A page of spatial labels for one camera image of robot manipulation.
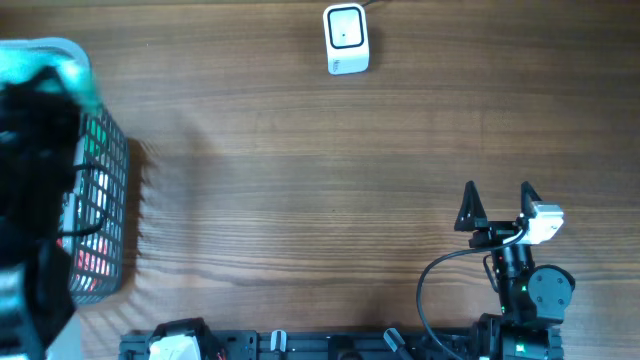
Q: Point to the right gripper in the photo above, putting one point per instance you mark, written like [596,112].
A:
[497,230]

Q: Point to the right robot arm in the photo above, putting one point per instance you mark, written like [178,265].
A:
[533,298]

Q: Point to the grey plastic mesh basket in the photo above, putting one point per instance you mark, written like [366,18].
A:
[91,222]

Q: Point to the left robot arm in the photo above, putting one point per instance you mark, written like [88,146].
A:
[39,133]

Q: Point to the white barcode scanner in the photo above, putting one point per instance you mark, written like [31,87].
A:
[346,39]

